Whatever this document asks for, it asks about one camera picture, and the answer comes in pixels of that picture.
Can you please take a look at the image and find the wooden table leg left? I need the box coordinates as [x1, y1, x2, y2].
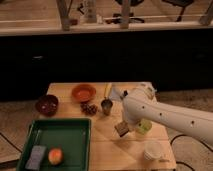
[56, 0, 70, 31]

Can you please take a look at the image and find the black office chair base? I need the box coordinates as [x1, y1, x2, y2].
[105, 12, 146, 25]

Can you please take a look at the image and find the black wooden-backed eraser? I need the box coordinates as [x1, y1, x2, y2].
[115, 121, 129, 137]

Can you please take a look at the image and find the wooden table leg middle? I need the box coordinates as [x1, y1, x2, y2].
[120, 0, 130, 29]

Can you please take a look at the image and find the wooden table leg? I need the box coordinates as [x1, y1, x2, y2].
[120, 0, 130, 29]
[56, 0, 70, 31]

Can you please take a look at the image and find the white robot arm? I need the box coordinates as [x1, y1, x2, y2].
[122, 82, 213, 146]

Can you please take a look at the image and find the small metal cup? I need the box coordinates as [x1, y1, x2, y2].
[101, 99, 113, 115]

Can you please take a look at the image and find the white plastic cup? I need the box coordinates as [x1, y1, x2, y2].
[144, 140, 163, 161]

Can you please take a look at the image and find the black cable on floor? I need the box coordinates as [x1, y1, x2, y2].
[170, 133, 213, 171]

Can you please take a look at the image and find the dark red bowl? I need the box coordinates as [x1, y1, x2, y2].
[35, 94, 59, 117]

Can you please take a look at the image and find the black cable left floor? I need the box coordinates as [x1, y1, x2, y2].
[0, 132, 23, 154]

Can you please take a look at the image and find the grey sponge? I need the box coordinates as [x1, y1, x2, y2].
[25, 145, 46, 171]

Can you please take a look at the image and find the orange peach fruit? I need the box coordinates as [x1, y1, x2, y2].
[48, 148, 63, 166]

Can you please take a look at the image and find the orange bowl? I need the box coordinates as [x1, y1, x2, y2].
[71, 84, 96, 103]

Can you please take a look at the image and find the grey cloth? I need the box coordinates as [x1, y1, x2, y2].
[109, 86, 123, 101]

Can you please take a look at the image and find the bunch of dark grapes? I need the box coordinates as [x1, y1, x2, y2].
[80, 103, 98, 115]

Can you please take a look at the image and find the yellow banana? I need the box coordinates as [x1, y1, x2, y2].
[104, 83, 112, 99]

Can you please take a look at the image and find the green plastic tray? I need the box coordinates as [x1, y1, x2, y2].
[16, 118, 91, 171]

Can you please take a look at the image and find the green plastic cup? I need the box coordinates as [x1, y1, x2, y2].
[136, 119, 152, 135]

